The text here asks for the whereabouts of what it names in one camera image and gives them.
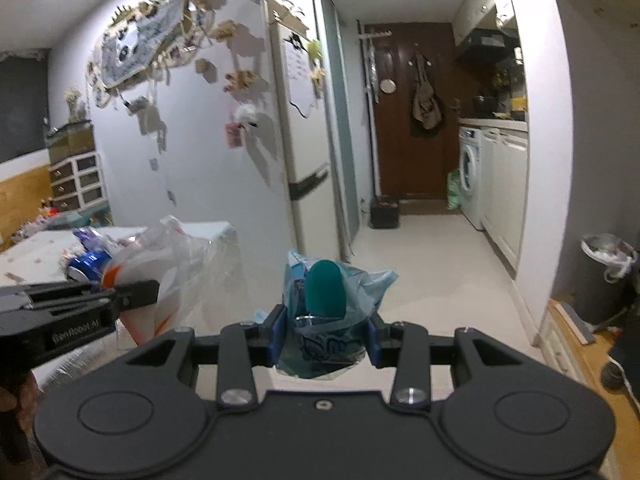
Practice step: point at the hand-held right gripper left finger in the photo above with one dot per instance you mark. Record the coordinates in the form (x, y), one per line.
(277, 335)

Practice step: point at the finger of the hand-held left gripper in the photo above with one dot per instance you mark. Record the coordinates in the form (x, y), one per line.
(50, 289)
(137, 297)

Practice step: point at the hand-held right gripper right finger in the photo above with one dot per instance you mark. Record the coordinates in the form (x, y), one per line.
(372, 342)

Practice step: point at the white orange plastic bag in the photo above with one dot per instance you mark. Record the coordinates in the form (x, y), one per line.
(170, 270)

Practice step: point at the blue printed plastic bag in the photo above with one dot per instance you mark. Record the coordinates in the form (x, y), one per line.
(325, 347)

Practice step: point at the blue drink can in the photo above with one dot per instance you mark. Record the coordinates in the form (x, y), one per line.
(90, 262)

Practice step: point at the purple snack packet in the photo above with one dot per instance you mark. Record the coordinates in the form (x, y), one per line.
(87, 236)

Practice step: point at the white drawer cabinet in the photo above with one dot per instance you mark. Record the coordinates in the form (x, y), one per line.
(77, 180)

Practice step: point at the black storage bin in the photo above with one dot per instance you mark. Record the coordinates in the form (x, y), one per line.
(384, 212)

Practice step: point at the glass tank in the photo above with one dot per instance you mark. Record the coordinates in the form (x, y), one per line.
(70, 140)

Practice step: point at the green plastic bag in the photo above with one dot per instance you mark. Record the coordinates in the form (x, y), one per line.
(452, 190)

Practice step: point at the dried flower bunch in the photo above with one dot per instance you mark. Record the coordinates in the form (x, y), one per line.
(75, 102)

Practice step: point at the pink hanging tag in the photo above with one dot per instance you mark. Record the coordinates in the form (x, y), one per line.
(232, 134)

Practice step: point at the white washing machine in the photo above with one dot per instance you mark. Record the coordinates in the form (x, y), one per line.
(470, 175)

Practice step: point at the brown wooden door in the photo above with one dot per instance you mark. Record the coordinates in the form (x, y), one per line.
(400, 150)

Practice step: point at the white refrigerator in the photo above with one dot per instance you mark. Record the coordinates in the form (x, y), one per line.
(305, 135)

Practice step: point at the white base cabinets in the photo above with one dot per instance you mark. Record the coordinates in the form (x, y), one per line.
(505, 190)

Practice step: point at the wooden top bench cabinet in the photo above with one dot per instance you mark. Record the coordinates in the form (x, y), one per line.
(575, 360)

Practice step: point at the frosted sliding door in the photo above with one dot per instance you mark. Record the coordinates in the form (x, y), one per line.
(342, 135)

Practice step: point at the white plush sheep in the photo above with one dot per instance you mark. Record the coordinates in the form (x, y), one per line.
(246, 114)

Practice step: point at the grey bin white liner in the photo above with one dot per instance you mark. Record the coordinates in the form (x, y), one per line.
(602, 285)

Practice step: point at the small black bowl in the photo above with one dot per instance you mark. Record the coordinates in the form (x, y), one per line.
(612, 375)

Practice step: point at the hanging canvas bag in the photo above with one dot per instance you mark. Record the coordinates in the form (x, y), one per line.
(425, 102)

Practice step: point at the dark cartoon cushion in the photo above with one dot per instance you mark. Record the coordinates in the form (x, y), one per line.
(629, 340)

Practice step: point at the round hanging utensil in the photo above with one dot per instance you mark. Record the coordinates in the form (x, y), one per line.
(386, 85)

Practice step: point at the black cooking pot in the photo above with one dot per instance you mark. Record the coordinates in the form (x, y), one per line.
(482, 102)

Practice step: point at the yellow container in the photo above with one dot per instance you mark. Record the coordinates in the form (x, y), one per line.
(519, 104)

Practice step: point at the yellow fridge magnet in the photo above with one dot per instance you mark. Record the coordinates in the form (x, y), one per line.
(314, 49)

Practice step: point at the black range hood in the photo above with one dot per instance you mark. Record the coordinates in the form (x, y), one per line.
(487, 42)

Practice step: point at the white upper cabinets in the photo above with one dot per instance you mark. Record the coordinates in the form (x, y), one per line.
(480, 5)

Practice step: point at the long wooden wall hook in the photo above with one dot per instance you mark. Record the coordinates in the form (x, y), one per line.
(240, 80)

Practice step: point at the small wooden wall block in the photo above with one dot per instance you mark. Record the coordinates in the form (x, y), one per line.
(202, 66)

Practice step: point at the panda wall hanging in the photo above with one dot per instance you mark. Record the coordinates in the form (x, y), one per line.
(135, 45)

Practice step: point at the white wall hook rack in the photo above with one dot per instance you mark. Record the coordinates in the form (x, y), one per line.
(372, 36)

